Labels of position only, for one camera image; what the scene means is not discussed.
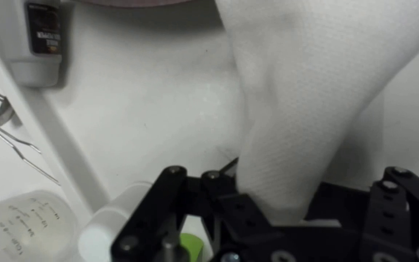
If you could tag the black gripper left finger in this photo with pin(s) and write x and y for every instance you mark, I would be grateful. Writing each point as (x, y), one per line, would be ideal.
(239, 228)

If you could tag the clear plastic measuring cup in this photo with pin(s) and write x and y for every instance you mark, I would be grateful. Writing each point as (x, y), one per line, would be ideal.
(25, 228)

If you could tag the green plastic bottle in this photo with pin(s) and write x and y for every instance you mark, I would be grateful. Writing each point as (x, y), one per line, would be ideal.
(189, 245)

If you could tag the small white bottle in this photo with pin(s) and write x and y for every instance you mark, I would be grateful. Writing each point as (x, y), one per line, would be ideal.
(98, 228)

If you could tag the white cloth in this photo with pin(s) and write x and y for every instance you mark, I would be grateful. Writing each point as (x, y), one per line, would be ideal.
(306, 97)

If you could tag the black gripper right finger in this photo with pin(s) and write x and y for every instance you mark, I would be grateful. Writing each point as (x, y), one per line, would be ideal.
(393, 219)

